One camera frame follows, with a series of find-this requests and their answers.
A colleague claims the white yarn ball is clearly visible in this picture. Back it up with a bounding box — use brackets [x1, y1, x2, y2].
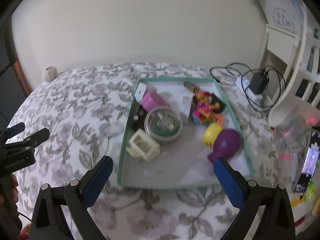
[42, 66, 59, 82]

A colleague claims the black cable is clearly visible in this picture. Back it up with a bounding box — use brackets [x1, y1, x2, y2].
[209, 62, 253, 85]
[245, 65, 287, 112]

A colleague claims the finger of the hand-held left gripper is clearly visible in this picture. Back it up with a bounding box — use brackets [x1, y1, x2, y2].
[4, 127, 50, 153]
[5, 122, 25, 139]

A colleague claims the wall poster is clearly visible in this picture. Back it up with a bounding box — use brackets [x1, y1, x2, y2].
[265, 0, 308, 33]

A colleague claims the black triangular block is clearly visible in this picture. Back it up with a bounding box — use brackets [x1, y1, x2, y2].
[211, 94, 227, 113]

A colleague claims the white charger cube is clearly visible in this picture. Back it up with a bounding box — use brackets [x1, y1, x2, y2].
[135, 84, 148, 103]

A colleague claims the orange and blue toy knife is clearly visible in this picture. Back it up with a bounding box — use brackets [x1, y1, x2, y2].
[192, 112, 225, 127]

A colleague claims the black power adapter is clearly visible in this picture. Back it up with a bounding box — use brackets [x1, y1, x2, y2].
[250, 71, 269, 94]

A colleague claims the pink toy dog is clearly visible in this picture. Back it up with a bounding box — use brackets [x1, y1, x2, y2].
[192, 91, 220, 124]

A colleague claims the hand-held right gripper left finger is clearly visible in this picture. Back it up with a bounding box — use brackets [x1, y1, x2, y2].
[29, 155, 114, 240]

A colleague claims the brown wooden bed frame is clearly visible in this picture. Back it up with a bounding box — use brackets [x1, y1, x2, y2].
[11, 60, 33, 97]

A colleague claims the person's left hand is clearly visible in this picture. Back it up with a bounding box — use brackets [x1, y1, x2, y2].
[0, 174, 19, 207]

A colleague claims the cream plastic toy chair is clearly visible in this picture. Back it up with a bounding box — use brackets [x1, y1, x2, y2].
[126, 130, 160, 162]

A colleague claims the floral blanket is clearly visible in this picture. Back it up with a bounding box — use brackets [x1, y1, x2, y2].
[5, 62, 300, 240]

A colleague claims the dark cabinet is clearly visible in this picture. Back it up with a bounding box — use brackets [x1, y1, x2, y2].
[0, 25, 28, 140]

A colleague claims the small white box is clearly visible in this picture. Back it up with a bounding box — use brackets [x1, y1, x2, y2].
[181, 95, 194, 124]

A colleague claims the black toy car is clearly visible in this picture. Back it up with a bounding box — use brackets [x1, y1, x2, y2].
[134, 105, 147, 132]

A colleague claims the teal cardboard box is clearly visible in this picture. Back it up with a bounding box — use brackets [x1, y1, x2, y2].
[117, 77, 254, 188]

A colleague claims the clear plastic bag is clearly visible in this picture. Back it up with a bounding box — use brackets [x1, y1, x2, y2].
[275, 115, 310, 153]

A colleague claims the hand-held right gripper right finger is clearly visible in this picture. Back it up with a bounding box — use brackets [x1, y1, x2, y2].
[213, 157, 297, 240]

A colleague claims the white power strip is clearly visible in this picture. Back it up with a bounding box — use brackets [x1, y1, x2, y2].
[236, 76, 263, 100]

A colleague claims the black printed package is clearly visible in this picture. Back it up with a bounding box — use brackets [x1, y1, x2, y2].
[292, 130, 320, 193]

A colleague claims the pink round container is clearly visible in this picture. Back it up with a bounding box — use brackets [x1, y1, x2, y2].
[141, 91, 170, 112]

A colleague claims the round metal tin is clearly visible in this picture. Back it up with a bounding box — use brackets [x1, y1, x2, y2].
[144, 107, 183, 140]

